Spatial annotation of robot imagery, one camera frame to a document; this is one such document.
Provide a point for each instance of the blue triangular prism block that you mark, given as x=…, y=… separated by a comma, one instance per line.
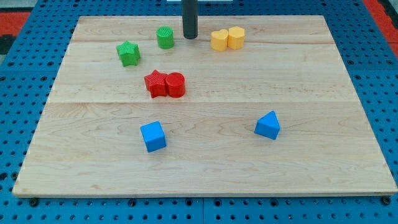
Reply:
x=268, y=126

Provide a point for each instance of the green cylinder block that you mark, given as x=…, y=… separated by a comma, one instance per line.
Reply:
x=165, y=37

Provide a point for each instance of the green star block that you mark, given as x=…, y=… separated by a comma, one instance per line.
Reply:
x=128, y=53

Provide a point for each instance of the light wooden board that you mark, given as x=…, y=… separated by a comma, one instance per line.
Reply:
x=88, y=142

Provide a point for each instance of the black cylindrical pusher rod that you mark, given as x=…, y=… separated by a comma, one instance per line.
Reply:
x=190, y=18

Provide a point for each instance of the red star block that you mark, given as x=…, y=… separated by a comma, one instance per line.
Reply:
x=155, y=83

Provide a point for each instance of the blue cube block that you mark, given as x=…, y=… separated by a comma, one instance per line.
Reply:
x=154, y=136

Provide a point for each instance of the yellow hexagon block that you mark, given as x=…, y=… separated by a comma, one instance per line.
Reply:
x=236, y=37

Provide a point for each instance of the red cylinder block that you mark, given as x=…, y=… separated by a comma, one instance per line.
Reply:
x=175, y=83

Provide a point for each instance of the yellow heart block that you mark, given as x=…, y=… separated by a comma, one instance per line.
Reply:
x=219, y=40

